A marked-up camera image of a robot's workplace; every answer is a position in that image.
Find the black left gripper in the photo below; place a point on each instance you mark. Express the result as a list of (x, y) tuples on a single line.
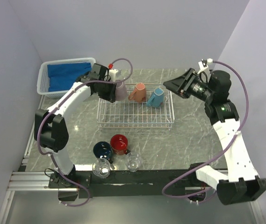
[(110, 96)]

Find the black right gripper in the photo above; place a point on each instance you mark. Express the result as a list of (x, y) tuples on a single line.
[(181, 85)]

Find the purple mug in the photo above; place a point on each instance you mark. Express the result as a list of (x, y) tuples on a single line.
[(120, 91)]

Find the light blue mug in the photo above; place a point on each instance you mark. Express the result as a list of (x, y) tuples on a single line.
[(156, 99)]

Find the white wire dish rack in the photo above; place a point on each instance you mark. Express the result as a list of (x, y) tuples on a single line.
[(130, 114)]

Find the red mug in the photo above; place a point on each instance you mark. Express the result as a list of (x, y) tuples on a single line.
[(119, 144)]

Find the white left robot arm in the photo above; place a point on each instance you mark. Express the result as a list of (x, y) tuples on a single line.
[(50, 131)]

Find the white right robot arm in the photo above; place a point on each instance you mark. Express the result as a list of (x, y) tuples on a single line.
[(231, 173)]

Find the blue cloth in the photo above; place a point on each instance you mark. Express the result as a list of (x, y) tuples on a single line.
[(62, 76)]

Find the dark blue mug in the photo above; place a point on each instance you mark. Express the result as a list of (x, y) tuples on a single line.
[(103, 150)]

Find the white plastic basket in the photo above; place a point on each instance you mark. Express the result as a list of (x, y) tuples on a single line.
[(43, 80)]

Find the clear glass cup right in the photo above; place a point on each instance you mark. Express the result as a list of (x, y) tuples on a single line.
[(133, 161)]

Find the clear glass cup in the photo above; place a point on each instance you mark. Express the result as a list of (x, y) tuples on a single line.
[(133, 161), (101, 168)]

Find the clear glass cup left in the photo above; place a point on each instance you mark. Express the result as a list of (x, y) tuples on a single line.
[(101, 168)]

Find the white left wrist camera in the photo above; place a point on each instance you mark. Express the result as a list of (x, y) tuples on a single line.
[(113, 73)]

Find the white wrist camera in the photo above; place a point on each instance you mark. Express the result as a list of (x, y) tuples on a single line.
[(204, 65), (113, 73)]

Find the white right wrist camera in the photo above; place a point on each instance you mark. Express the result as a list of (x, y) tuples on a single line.
[(204, 65)]

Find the black table edge rail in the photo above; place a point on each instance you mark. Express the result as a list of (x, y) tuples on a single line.
[(126, 183)]

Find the aluminium frame rail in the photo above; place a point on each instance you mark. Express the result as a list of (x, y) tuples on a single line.
[(31, 181)]

